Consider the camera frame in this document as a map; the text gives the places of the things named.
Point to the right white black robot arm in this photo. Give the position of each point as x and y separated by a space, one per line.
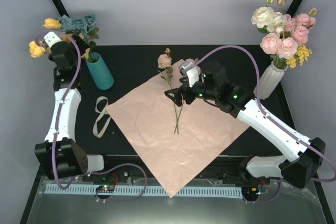
298 161

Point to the blue rose stem bunch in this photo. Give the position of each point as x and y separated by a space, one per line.
84 27

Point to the left small circuit board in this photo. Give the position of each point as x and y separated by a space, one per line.
105 189

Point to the cream printed ribbon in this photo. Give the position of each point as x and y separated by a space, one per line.
101 114

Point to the light blue slotted cable duct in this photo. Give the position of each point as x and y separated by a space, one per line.
125 190

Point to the black aluminium rail base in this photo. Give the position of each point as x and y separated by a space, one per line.
227 169

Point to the right small circuit board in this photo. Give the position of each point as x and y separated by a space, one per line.
253 191

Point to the teal conical vase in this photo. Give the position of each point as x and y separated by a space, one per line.
99 71

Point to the pink and white rose bouquet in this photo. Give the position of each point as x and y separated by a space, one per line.
285 36

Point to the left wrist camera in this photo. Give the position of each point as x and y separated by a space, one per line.
51 38

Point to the small circuit board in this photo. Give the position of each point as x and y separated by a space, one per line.
253 191
105 189

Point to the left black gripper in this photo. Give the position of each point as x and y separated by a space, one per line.
74 46

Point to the pink wrapping paper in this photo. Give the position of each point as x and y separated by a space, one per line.
147 119

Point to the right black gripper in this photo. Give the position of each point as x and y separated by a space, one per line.
177 92

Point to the pink rose stem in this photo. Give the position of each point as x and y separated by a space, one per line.
179 114
165 67

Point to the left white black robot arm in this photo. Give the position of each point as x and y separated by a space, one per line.
59 155

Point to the white ribbed vase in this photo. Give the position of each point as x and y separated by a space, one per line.
269 80

